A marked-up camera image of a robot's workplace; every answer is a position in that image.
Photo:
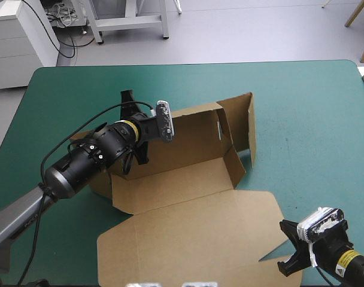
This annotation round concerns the silver chair leg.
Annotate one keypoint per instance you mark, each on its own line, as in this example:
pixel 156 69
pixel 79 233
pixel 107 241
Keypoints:
pixel 176 6

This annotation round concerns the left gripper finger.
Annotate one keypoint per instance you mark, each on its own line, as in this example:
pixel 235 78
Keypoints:
pixel 129 104
pixel 141 152

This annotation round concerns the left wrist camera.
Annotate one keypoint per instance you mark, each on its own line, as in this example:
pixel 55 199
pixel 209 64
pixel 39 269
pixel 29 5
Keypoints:
pixel 165 122

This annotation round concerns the white drawer cabinet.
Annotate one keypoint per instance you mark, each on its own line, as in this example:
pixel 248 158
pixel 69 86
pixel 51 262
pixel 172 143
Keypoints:
pixel 14 45

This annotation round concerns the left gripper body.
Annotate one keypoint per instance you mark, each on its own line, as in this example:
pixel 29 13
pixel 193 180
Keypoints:
pixel 147 128

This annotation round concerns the white metal table frame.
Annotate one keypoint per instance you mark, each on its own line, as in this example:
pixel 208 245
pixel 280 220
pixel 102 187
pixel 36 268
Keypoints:
pixel 131 22

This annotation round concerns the wooden chair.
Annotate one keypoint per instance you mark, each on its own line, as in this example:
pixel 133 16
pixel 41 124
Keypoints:
pixel 356 12

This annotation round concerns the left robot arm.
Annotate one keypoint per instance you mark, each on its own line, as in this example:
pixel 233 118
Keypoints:
pixel 65 170

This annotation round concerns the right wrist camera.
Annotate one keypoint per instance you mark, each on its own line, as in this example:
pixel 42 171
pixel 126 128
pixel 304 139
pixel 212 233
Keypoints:
pixel 321 222

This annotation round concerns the brown cardboard box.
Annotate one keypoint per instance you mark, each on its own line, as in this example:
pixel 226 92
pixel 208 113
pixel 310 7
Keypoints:
pixel 194 227

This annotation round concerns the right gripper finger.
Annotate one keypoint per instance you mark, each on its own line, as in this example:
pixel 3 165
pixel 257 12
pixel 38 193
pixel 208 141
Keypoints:
pixel 290 228
pixel 294 264

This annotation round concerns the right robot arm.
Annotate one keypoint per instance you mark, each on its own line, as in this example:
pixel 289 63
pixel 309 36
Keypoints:
pixel 358 266

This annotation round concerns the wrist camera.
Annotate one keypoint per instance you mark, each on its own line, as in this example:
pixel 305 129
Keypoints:
pixel 321 222
pixel 165 122

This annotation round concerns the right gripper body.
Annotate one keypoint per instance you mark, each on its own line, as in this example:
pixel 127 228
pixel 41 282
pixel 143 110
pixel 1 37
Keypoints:
pixel 328 246

